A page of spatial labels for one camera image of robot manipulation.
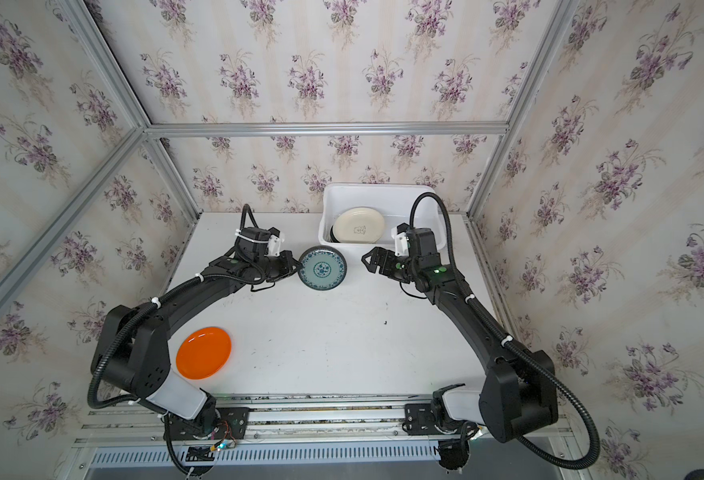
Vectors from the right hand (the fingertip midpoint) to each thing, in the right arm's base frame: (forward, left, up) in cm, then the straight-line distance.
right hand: (371, 263), depth 80 cm
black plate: (+21, +12, -13) cm, 27 cm away
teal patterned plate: (+4, +13, -7) cm, 16 cm away
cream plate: (+29, +3, -14) cm, 32 cm away
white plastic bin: (+36, -10, -9) cm, 38 cm away
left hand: (+5, +20, -5) cm, 21 cm away
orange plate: (-17, +48, -20) cm, 55 cm away
